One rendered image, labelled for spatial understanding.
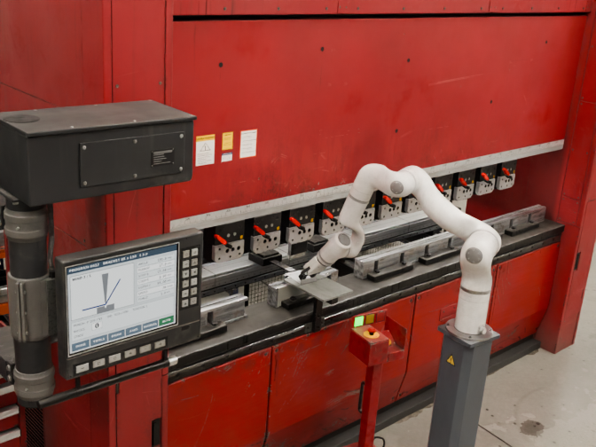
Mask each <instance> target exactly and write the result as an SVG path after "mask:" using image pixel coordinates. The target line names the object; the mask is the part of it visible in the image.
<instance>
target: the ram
mask: <svg viewBox="0 0 596 447"><path fill-rule="evenodd" d="M586 18H587V16H585V15H578V14H542V15H461V16H380V17H300V18H219V19H173V58H172V107H173V108H175V109H178V110H181V111H183V112H186V113H188V114H192V115H195V116H197V120H193V160H192V179H191V180H190V181H188V182H182V183H176V184H171V186H170V221H173V220H177V219H182V218H186V217H191V216H198V215H203V214H207V213H212V212H216V211H220V210H225V209H229V208H237V207H241V206H246V205H250V204H255V203H259V202H264V201H267V200H275V199H280V198H285V197H288V196H293V195H297V194H302V193H306V192H314V191H318V190H323V189H327V188H332V187H336V186H340V185H345V184H353V183H354V181H355V179H356V177H357V174H358V172H359V170H360V169H361V168H362V167H363V166H365V165H367V164H381V165H384V166H385V167H387V168H388V169H389V170H391V171H395V172H398V171H399V170H401V169H403V168H406V167H408V166H417V167H419V168H421V169H425V168H430V167H434V166H438V165H443V164H447V163H452V162H456V161H463V160H468V159H473V158H477V157H481V156H485V155H490V154H494V153H502V152H506V151H511V150H515V149H520V148H524V147H529V146H533V145H541V144H545V143H550V142H553V141H558V140H562V139H564V138H565V133H566V128H567V123H568V118H569V109H570V105H571V99H572V95H573V90H574V85H575V80H576V71H577V67H578V61H579V57H580V51H581V47H582V41H583V37H584V28H585V23H586ZM249 129H257V141H256V156H254V157H248V158H242V159H240V158H239V147H240V132H241V131H242V130H249ZM227 132H233V136H232V149H228V150H222V147H223V133H227ZM214 134H215V152H214V163H212V164H207V165H200V166H196V137H200V136H206V135H214ZM562 148H563V145H557V146H553V147H548V148H544V149H540V150H536V151H531V152H527V153H519V154H516V155H511V156H506V157H503V158H498V159H494V160H490V161H482V162H478V163H474V164H470V165H466V166H461V167H457V168H453V169H446V170H441V171H436V172H433V173H428V175H429V176H430V177H431V178H432V177H437V176H444V175H448V174H452V173H456V172H460V171H464V170H469V169H476V168H480V167H484V166H489V165H492V164H497V163H500V162H505V161H512V160H516V159H520V158H524V157H529V156H532V155H537V154H541V153H548V152H552V151H556V150H560V149H562ZM231 152H232V158H231V161H223V162H222V153H231ZM348 195H349V191H346V192H338V193H334V194H329V195H326V196H321V197H316V198H313V199H308V200H301V201H296V202H293V203H288V204H284V205H280V206H276V207H271V208H264V209H259V210H256V211H251V212H246V213H243V214H238V215H234V216H227V217H223V218H218V219H214V220H210V221H206V222H201V223H194V224H189V225H186V226H181V227H176V228H173V229H170V232H173V231H181V230H185V229H190V228H196V229H198V230H200V229H205V228H208V227H213V226H217V225H221V224H228V223H232V222H237V221H240V220H245V219H248V218H253V217H257V216H264V215H268V214H272V213H277V212H280V211H285V210H288V209H293V208H300V207H304V206H308V205H312V204H317V203H320V202H325V201H329V200H336V199H340V198H344V197H348Z"/></svg>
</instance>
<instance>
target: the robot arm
mask: <svg viewBox="0 0 596 447"><path fill-rule="evenodd" d="M375 189H378V190H380V191H382V192H384V193H385V194H387V195H388V196H391V197H397V198H401V197H405V196H408V195H409V194H411V193H412V194H413V195H414V196H415V197H416V199H417V201H418V202H419V204H420V206H421V208H422V210H423V211H424V213H425V214H426V215H427V216H428V217H429V218H430V219H432V220H433V221H434V222H435V223H436V224H438V225H439V226H440V227H442V228H443V229H444V230H446V231H448V232H450V233H452V234H454V235H456V236H458V237H460V238H461V239H463V240H464V241H465V243H464V245H463V247H462V249H461V253H460V268H461V272H462V276H461V282H460V289H459V299H458V306H457V312H456V317H455V318H452V319H450V320H448V321H447V322H446V324H445V329H446V331H447V332H448V333H449V334H451V335H453V336H455V337H457V338H459V339H462V340H465V341H487V340H488V339H490V338H491V337H492V335H493V330H492V328H491V327H490V326H489V325H487V324H486V317H487V312H488V307H489V301H490V291H491V286H492V276H491V263H492V259H493V257H494V256H495V255H496V253H497V252H498V251H499V249H500V247H501V238H500V236H499V234H498V233H497V232H496V231H495V230H494V229H493V228H492V227H490V226H489V225H487V224H486V223H484V222H482V221H480V220H478V219H476V218H474V217H472V216H470V215H468V214H466V213H464V212H462V211H461V210H459V209H458V208H456V207H455V206H454V205H453V204H452V203H451V202H450V201H448V200H447V199H446V198H445V197H444V196H443V195H442V194H441V193H440V192H439V191H438V189H437V188H436V187H435V184H434V183H433V181H432V179H431V177H430V176H429V175H428V174H427V173H426V172H425V171H424V170H423V169H421V168H419V167H417V166H408V167H406V168H403V169H401V170H399V171H398V172H395V171H391V170H389V169H388V168H387V167H385V166H384V165H381V164H367V165H365V166H363V167H362V168H361V169H360V170H359V172H358V174H357V177H356V179H355V181H354V183H353V185H352V187H351V189H350V191H349V195H348V197H347V199H346V200H345V203H344V205H343V207H342V209H341V212H340V215H339V221H340V223H341V224H342V225H344V226H346V227H348V228H350V229H351V230H352V234H351V237H349V235H347V234H346V233H344V232H341V231H339V232H337V233H336V234H335V235H334V236H333V237H332V238H331V239H330V240H329V241H328V242H327V243H326V244H325V245H324V246H323V247H322V248H321V249H320V250H319V251H318V254H317V256H315V257H314V258H312V259H311V260H310V261H308V262H307V263H306V264H305V265H304V266H303V268H304V269H305V268H307V269H305V270H303V271H301V274H300V275H299V276H298V277H299V279H300V280H302V279H306V278H307V276H309V275H310V277H311V278H314V277H315V276H316V275H317V274H318V273H319V272H321V271H323V270H325V269H326V268H327V267H328V266H331V265H332V264H334V263H335V262H336V261H337V260H338V259H340V258H342V257H348V258H353V257H356V256H357V255H358V253H359V252H360V250H361V247H362V246H363V244H364V241H365V231H364V229H363V227H362V225H361V223H360V219H361V217H362V215H363V213H364V212H365V208H366V206H367V204H368V202H369V200H370V198H371V197H372V195H373V192H374V190H375ZM305 272H307V273H308V274H307V275H306V274H305Z"/></svg>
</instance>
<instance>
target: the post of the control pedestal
mask: <svg viewBox="0 0 596 447"><path fill-rule="evenodd" d="M381 371H382V364H379V365H373V366H369V367H368V366H366V376H365V391H364V399H363V407H362V415H361V423H360V431H359V439H358V447H373V439H374V431H375V424H376V416H377V409H378V401H379V393H380V379H381Z"/></svg>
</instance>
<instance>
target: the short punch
mask: <svg viewBox="0 0 596 447"><path fill-rule="evenodd" d="M307 246H308V241H307V240H306V241H303V242H299V243H295V244H292V245H291V244H289V243H288V253H287V254H288V255H289V260H290V259H294V258H297V257H300V256H304V255H305V252H307Z"/></svg>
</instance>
